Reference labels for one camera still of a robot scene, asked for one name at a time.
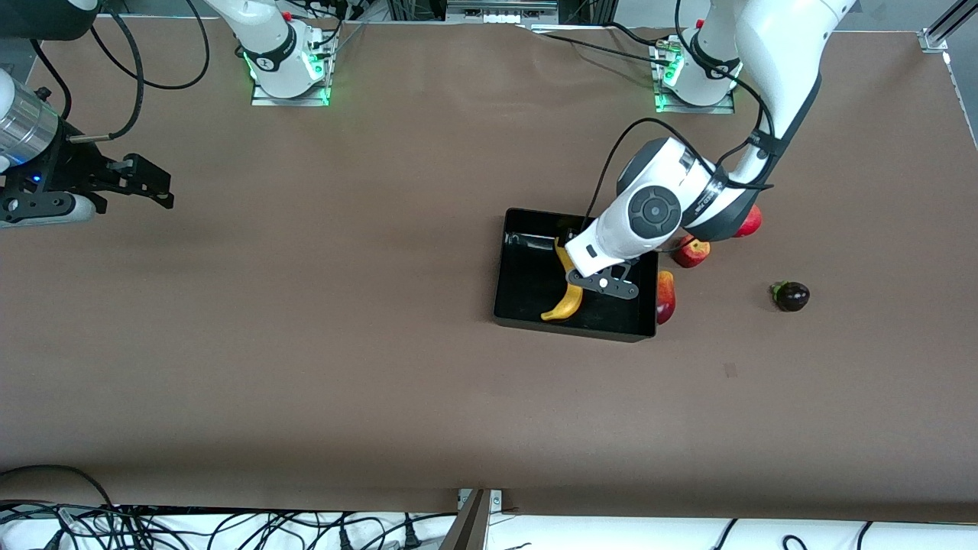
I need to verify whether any black plastic box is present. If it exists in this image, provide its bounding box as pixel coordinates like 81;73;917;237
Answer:
493;208;660;343

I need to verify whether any yellow banana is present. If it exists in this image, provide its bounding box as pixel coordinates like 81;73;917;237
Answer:
540;238;584;322

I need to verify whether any red apple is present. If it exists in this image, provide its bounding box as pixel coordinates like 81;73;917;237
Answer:
672;235;711;268

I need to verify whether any brown table cover sheet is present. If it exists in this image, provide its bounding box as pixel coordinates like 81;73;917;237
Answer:
0;15;978;524

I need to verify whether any white terminal strip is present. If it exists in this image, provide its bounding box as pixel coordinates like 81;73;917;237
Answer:
447;0;559;24

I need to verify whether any red yellow mango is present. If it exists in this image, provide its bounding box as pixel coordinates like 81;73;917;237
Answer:
656;270;677;325

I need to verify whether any dark purple eggplant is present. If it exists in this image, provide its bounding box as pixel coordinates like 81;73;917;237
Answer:
770;280;811;312

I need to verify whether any aluminium profile corner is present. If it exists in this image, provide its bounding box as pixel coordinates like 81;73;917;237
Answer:
921;0;978;53

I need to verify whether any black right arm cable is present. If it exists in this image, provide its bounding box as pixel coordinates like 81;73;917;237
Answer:
29;0;211;142

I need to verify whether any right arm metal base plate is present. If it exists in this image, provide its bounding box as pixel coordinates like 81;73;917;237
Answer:
251;23;331;106

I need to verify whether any black looped cable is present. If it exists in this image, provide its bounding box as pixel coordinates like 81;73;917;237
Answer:
0;464;115;509

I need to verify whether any black cable tangle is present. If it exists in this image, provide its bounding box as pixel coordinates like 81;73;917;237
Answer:
0;500;459;550

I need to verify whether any dark background rack frame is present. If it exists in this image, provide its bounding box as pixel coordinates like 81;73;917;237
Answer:
386;0;612;24

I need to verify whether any dark metal post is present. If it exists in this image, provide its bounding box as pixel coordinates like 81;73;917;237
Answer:
439;489;490;550

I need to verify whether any black cable to arm base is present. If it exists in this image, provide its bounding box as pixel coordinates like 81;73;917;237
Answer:
531;23;673;63

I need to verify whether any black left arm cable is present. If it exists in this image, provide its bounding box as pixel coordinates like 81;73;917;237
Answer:
587;0;776;230

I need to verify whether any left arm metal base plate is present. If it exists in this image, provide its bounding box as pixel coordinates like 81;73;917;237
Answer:
653;34;736;115

